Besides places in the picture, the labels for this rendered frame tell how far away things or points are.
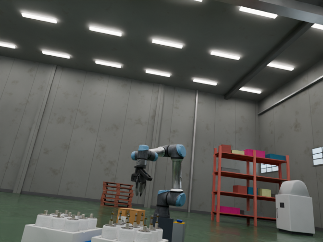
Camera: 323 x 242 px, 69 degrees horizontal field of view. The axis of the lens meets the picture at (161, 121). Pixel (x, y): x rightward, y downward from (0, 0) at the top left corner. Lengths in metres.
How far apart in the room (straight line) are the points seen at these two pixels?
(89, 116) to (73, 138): 1.27
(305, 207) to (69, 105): 10.53
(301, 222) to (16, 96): 12.50
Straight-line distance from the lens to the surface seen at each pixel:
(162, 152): 2.15
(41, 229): 1.92
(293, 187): 7.14
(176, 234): 1.72
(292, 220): 7.03
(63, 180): 11.97
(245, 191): 8.13
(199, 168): 12.39
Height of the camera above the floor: 0.45
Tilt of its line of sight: 18 degrees up
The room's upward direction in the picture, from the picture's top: 7 degrees clockwise
